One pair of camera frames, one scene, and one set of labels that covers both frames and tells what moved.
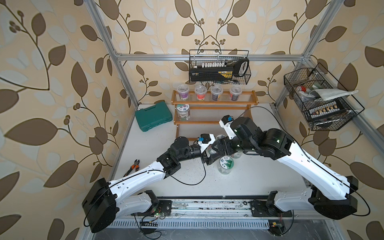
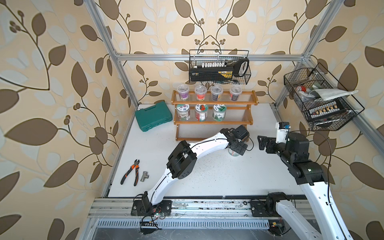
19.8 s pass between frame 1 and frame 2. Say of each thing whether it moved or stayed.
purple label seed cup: stayed
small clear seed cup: stayed
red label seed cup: stayed
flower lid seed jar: stayed
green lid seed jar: moved
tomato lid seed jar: moved
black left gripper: moved
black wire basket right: stayed
